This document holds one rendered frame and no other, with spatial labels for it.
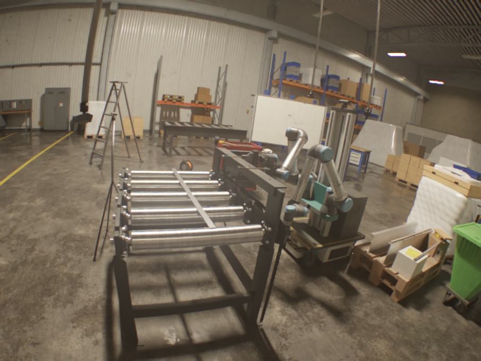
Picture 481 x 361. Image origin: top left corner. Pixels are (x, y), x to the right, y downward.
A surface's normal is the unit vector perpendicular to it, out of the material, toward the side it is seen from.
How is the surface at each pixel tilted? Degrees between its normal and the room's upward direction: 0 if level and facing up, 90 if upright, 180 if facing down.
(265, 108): 90
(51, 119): 90
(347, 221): 90
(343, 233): 90
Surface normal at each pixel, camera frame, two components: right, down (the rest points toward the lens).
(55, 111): 0.37, 0.32
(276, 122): -0.03, 0.29
